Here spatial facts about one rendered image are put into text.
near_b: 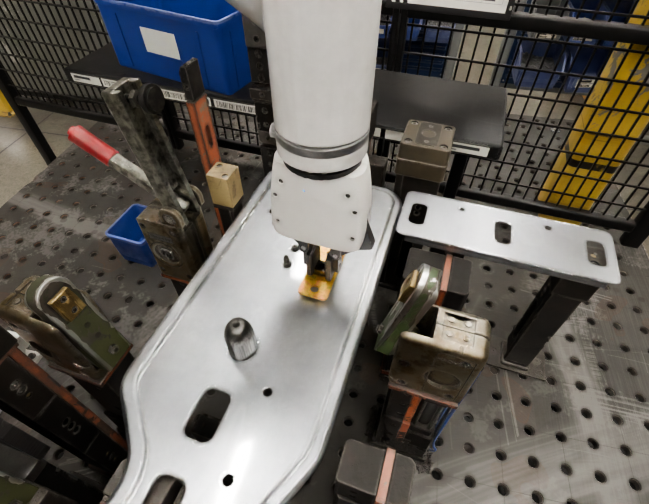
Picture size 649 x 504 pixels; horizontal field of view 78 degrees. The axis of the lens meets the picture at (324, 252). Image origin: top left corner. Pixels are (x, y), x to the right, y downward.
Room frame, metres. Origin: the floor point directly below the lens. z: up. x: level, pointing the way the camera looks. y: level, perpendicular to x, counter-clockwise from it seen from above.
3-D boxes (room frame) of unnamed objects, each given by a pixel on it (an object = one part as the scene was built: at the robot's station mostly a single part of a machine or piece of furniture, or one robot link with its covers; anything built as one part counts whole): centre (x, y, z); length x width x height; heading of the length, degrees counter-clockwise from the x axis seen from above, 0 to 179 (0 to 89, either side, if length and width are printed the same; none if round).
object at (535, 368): (0.36, -0.36, 0.84); 0.11 x 0.06 x 0.29; 71
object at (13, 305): (0.23, 0.29, 0.88); 0.11 x 0.09 x 0.37; 71
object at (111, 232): (0.63, 0.41, 0.74); 0.11 x 0.10 x 0.09; 161
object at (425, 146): (0.55, -0.16, 0.88); 0.08 x 0.08 x 0.36; 71
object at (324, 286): (0.32, 0.00, 1.01); 0.08 x 0.04 x 0.01; 161
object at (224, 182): (0.45, 0.14, 0.88); 0.04 x 0.04 x 0.36; 71
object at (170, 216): (0.36, 0.19, 1.06); 0.03 x 0.01 x 0.03; 71
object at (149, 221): (0.39, 0.20, 0.88); 0.07 x 0.06 x 0.35; 71
